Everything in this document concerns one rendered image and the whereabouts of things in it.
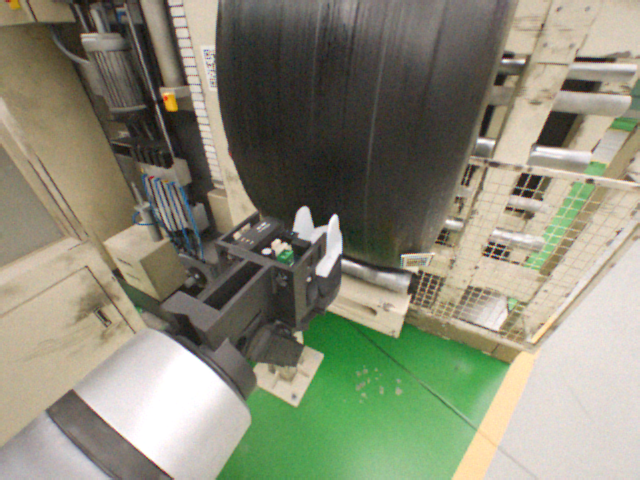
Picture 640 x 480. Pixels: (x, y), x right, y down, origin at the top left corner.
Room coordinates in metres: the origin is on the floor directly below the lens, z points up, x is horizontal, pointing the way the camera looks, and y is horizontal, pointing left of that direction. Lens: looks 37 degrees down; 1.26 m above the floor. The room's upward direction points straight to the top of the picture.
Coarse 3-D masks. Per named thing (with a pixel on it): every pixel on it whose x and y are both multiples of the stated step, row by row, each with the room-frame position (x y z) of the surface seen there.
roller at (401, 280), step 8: (344, 256) 0.39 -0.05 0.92; (344, 264) 0.38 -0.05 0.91; (352, 264) 0.37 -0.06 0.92; (360, 264) 0.37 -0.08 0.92; (368, 264) 0.37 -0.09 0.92; (344, 272) 0.38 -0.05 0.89; (352, 272) 0.37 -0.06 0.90; (360, 272) 0.36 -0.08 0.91; (368, 272) 0.36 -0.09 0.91; (376, 272) 0.35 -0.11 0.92; (384, 272) 0.35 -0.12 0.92; (392, 272) 0.35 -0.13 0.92; (400, 272) 0.35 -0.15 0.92; (408, 272) 0.35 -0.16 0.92; (368, 280) 0.35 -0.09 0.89; (376, 280) 0.35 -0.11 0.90; (384, 280) 0.34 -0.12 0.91; (392, 280) 0.34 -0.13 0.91; (400, 280) 0.33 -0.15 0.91; (408, 280) 0.33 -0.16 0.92; (392, 288) 0.33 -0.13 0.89; (400, 288) 0.33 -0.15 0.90; (408, 288) 0.32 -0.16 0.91
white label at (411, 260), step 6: (402, 258) 0.26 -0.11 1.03; (408, 258) 0.26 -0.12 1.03; (414, 258) 0.26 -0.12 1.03; (420, 258) 0.26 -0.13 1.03; (426, 258) 0.26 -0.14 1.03; (432, 258) 0.26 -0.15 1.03; (402, 264) 0.28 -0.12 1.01; (408, 264) 0.28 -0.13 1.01; (414, 264) 0.28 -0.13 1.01; (420, 264) 0.28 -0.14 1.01; (426, 264) 0.28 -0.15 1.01
